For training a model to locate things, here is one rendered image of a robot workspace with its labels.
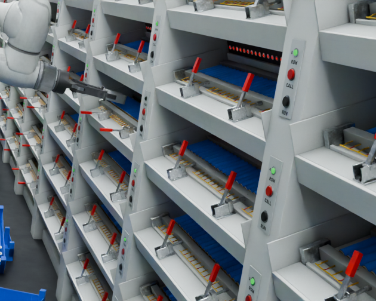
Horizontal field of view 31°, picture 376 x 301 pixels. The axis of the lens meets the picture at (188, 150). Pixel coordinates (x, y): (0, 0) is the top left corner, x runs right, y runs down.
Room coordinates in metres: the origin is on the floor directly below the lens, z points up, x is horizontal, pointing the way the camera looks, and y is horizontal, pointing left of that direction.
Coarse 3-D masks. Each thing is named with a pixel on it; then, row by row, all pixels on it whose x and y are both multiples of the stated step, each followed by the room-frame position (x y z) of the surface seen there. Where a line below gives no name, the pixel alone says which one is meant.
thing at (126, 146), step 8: (112, 88) 2.34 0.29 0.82; (120, 88) 2.35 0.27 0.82; (128, 88) 2.36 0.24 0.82; (88, 96) 2.31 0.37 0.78; (88, 104) 2.31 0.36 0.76; (96, 104) 2.32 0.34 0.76; (88, 120) 2.30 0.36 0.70; (96, 120) 2.16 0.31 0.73; (104, 120) 2.14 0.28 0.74; (112, 120) 2.12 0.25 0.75; (96, 128) 2.20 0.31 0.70; (112, 128) 2.02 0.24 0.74; (120, 128) 2.00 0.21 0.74; (104, 136) 2.09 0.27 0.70; (112, 136) 1.97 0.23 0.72; (112, 144) 2.00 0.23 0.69; (120, 144) 1.89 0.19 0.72; (128, 144) 1.83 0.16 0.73; (128, 152) 1.81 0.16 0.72
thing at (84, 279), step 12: (72, 252) 2.32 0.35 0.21; (84, 252) 2.32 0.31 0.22; (72, 264) 2.31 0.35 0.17; (84, 264) 2.16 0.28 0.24; (96, 264) 2.22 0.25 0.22; (72, 276) 2.22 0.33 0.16; (84, 276) 2.15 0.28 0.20; (96, 276) 2.16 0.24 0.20; (84, 288) 2.11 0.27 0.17; (96, 288) 2.10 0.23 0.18; (108, 288) 2.04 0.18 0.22; (84, 300) 2.03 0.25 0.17; (96, 300) 2.02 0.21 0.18; (108, 300) 1.99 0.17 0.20
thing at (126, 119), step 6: (102, 102) 2.29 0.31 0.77; (108, 102) 2.27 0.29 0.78; (108, 108) 2.22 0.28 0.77; (114, 108) 2.17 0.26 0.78; (114, 114) 2.15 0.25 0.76; (120, 114) 2.08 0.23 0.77; (126, 114) 2.06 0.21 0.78; (114, 120) 2.08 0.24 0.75; (120, 120) 2.06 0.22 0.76; (126, 120) 2.00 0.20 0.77; (132, 120) 1.98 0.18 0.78; (126, 126) 1.98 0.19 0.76; (132, 126) 1.94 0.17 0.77
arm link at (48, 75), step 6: (42, 66) 2.07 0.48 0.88; (48, 66) 2.09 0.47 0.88; (54, 66) 2.11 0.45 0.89; (42, 72) 2.06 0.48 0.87; (48, 72) 2.07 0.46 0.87; (54, 72) 2.08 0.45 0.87; (42, 78) 2.06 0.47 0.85; (48, 78) 2.07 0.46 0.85; (54, 78) 2.08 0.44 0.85; (36, 84) 2.06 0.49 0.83; (42, 84) 2.07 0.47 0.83; (48, 84) 2.07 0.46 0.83; (54, 84) 2.09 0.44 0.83; (42, 90) 2.09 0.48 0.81; (48, 90) 2.09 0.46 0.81
